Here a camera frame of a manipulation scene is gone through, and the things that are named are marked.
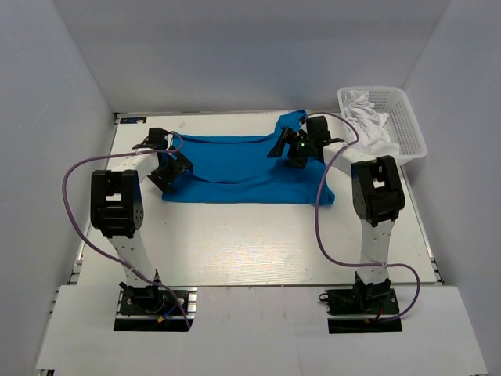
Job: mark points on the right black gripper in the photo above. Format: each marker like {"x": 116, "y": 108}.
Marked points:
{"x": 290, "y": 136}

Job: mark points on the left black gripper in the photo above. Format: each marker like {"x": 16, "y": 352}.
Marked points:
{"x": 181, "y": 165}

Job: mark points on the blue t shirt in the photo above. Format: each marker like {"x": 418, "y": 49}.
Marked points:
{"x": 236, "y": 169}

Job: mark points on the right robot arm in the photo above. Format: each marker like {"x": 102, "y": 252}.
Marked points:
{"x": 377, "y": 197}

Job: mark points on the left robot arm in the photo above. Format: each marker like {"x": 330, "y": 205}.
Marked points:
{"x": 117, "y": 212}

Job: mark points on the white crumpled t shirt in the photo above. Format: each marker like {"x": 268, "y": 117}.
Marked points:
{"x": 369, "y": 124}

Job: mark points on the white plastic basket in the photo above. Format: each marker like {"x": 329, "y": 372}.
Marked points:
{"x": 402, "y": 126}

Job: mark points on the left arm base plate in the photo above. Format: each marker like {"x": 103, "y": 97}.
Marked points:
{"x": 151, "y": 309}

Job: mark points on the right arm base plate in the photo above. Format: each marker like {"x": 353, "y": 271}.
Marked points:
{"x": 346, "y": 316}

